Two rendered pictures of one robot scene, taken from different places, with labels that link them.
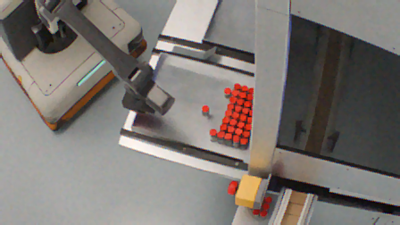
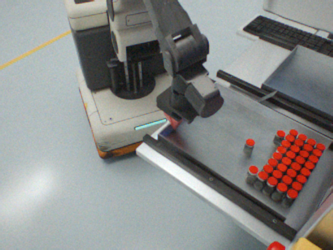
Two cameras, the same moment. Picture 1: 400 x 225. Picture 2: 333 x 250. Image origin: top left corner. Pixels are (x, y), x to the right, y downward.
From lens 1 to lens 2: 1.35 m
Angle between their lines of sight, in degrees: 19
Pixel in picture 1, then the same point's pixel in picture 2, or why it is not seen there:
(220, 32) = (280, 86)
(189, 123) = (225, 155)
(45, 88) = (104, 119)
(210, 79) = (260, 122)
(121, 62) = (169, 10)
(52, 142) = (97, 167)
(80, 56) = (144, 109)
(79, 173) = (108, 198)
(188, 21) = (250, 70)
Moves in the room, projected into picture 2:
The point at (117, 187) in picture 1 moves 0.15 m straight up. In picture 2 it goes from (135, 219) to (133, 206)
